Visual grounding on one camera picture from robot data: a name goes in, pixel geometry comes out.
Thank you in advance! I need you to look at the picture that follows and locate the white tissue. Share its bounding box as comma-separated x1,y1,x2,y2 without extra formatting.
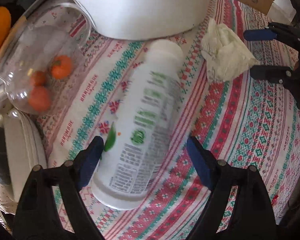
201,18,260,83

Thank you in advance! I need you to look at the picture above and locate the white green label bottle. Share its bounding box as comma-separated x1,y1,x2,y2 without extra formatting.
91,40,183,210

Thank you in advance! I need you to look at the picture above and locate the patterned tablecloth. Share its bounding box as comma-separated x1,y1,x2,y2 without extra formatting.
33,0,300,239

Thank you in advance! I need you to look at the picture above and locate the white bowl with avocado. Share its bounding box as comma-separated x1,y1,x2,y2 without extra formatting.
3,109,47,203

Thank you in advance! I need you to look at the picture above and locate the white electric cooking pot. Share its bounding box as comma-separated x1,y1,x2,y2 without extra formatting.
74,0,210,40

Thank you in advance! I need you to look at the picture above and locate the glass jar with tomatoes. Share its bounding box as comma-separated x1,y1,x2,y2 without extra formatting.
0,3,91,115

